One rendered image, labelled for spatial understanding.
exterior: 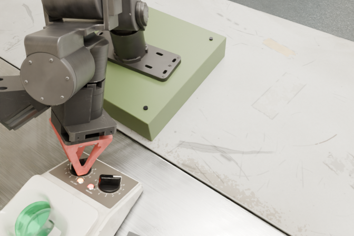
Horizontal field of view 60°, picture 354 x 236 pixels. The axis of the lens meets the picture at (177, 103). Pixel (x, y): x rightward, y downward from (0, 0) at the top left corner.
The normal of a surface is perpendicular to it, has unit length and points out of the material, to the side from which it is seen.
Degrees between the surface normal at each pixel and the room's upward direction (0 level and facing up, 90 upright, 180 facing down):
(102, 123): 29
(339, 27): 0
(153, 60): 1
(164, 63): 1
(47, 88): 63
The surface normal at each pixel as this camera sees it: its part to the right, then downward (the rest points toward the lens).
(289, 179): -0.05, -0.62
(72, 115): 0.57, 0.45
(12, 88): 0.19, -0.88
